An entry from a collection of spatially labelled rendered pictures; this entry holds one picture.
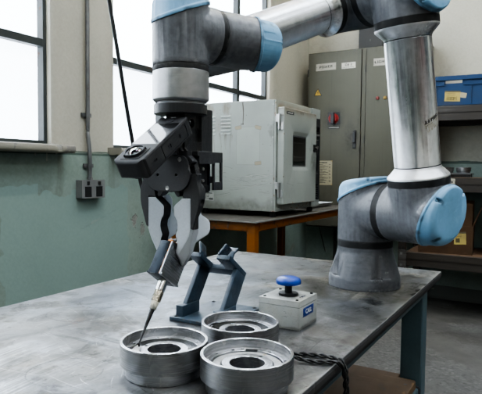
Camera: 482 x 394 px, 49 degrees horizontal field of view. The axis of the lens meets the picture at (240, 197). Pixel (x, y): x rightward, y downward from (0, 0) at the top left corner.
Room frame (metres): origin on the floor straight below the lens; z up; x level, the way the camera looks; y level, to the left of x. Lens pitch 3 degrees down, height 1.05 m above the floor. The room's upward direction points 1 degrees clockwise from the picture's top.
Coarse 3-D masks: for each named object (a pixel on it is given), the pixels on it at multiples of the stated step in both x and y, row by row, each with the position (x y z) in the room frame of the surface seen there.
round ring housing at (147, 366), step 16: (128, 336) 0.65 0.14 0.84; (144, 336) 0.67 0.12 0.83; (160, 336) 0.68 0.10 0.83; (176, 336) 0.68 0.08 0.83; (192, 336) 0.67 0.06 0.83; (128, 352) 0.59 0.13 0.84; (144, 352) 0.62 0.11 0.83; (160, 352) 0.65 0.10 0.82; (176, 352) 0.59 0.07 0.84; (192, 352) 0.60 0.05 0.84; (128, 368) 0.59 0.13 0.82; (144, 368) 0.58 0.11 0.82; (160, 368) 0.58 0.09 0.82; (176, 368) 0.58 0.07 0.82; (192, 368) 0.60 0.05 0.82; (144, 384) 0.59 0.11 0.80; (160, 384) 0.59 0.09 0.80; (176, 384) 0.59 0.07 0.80
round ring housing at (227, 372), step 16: (208, 352) 0.61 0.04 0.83; (224, 352) 0.62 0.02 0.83; (256, 352) 0.63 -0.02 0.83; (272, 352) 0.62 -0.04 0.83; (288, 352) 0.60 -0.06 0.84; (208, 368) 0.56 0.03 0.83; (224, 368) 0.54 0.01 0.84; (240, 368) 0.54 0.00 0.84; (256, 368) 0.54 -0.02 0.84; (272, 368) 0.54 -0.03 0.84; (288, 368) 0.56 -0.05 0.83; (208, 384) 0.56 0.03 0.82; (224, 384) 0.54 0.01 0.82; (240, 384) 0.54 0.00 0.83; (256, 384) 0.54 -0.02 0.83; (272, 384) 0.54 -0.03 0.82; (288, 384) 0.56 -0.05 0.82
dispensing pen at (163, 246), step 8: (176, 240) 0.71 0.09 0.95; (160, 248) 0.69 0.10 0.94; (168, 248) 0.69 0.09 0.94; (160, 256) 0.68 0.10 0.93; (152, 264) 0.68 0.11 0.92; (160, 264) 0.67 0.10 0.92; (152, 272) 0.67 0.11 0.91; (160, 280) 0.68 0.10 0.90; (160, 288) 0.67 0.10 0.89; (152, 296) 0.67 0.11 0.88; (160, 296) 0.67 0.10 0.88; (152, 304) 0.66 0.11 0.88; (152, 312) 0.66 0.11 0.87; (144, 328) 0.65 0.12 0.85
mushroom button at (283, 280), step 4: (280, 276) 0.85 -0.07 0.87; (284, 276) 0.85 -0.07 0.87; (288, 276) 0.85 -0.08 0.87; (292, 276) 0.85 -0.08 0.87; (276, 280) 0.85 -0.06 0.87; (280, 280) 0.84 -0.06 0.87; (284, 280) 0.83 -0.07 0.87; (288, 280) 0.83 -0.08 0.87; (292, 280) 0.83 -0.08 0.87; (296, 280) 0.84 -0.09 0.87; (300, 280) 0.84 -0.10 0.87; (280, 284) 0.84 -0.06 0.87; (284, 284) 0.83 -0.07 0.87; (288, 284) 0.83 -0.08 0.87; (292, 284) 0.83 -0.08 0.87; (296, 284) 0.83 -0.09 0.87; (300, 284) 0.84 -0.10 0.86; (284, 288) 0.85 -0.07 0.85; (288, 288) 0.84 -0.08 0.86; (288, 292) 0.84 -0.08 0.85
